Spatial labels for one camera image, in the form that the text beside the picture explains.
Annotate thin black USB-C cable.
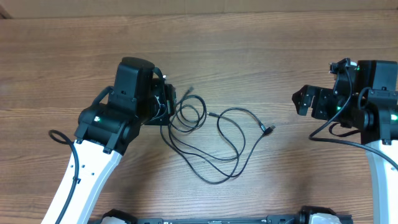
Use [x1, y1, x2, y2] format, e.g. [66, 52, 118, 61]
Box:
[206, 107, 267, 162]

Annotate black USB-A cable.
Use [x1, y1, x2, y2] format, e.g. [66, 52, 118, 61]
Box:
[160, 124, 277, 185]

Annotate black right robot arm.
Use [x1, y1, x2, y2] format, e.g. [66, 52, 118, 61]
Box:
[292, 58, 397, 223]

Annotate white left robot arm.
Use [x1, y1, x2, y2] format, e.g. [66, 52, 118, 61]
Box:
[42, 57, 176, 223]

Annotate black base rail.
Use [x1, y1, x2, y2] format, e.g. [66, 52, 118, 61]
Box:
[88, 206, 354, 224]

